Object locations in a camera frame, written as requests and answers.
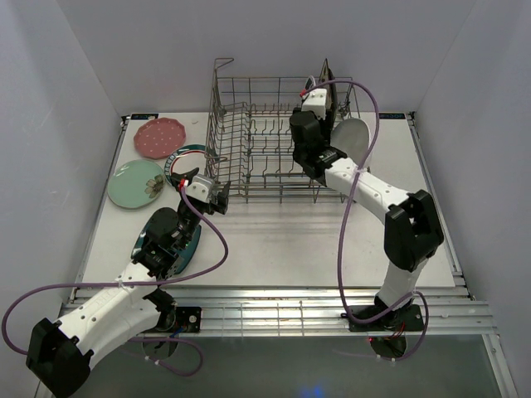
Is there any mint green plate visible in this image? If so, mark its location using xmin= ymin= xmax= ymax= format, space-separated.
xmin=107 ymin=159 xmax=166 ymax=210

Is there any striped rim plate front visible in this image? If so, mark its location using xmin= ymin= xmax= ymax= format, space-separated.
xmin=304 ymin=75 xmax=316 ymax=93

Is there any striped rim plate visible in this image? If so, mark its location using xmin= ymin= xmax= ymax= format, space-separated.
xmin=304 ymin=75 xmax=316 ymax=93
xmin=163 ymin=144 xmax=206 ymax=185

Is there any teal square plate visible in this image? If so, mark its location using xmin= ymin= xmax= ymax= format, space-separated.
xmin=130 ymin=214 xmax=202 ymax=279

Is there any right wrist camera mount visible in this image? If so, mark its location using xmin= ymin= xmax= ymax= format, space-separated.
xmin=301 ymin=88 xmax=328 ymax=120

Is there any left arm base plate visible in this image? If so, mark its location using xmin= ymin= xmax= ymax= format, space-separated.
xmin=173 ymin=307 xmax=202 ymax=334

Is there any black floral square plate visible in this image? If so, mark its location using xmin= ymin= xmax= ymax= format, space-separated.
xmin=327 ymin=63 xmax=337 ymax=125

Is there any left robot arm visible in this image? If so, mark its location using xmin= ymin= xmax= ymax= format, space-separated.
xmin=26 ymin=168 xmax=231 ymax=397

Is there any white oval plate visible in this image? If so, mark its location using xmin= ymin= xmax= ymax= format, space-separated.
xmin=330 ymin=118 xmax=372 ymax=165

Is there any right corner logo sticker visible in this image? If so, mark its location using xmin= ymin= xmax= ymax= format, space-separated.
xmin=379 ymin=112 xmax=407 ymax=120

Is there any grey wire dish rack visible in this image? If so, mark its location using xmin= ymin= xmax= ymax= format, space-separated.
xmin=205 ymin=57 xmax=344 ymax=203

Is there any left corner logo sticker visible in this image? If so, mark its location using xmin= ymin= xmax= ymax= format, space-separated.
xmin=130 ymin=114 xmax=158 ymax=121

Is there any corner logo sticker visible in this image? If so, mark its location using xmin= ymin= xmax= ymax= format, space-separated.
xmin=379 ymin=112 xmax=407 ymax=120
xmin=130 ymin=114 xmax=158 ymax=121

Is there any striped rim plate rear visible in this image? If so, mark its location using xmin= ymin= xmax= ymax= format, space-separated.
xmin=163 ymin=144 xmax=206 ymax=185

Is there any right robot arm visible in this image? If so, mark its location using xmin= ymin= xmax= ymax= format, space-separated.
xmin=289 ymin=109 xmax=444 ymax=329

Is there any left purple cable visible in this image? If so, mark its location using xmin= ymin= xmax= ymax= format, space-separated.
xmin=2 ymin=186 xmax=231 ymax=377

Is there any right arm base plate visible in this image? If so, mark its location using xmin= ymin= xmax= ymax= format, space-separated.
xmin=340 ymin=304 xmax=425 ymax=332

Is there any pink dotted plate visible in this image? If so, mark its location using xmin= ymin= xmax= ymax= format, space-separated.
xmin=134 ymin=118 xmax=187 ymax=160

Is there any beige floral square plate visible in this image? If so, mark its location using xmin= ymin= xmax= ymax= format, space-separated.
xmin=316 ymin=58 xmax=334 ymax=84

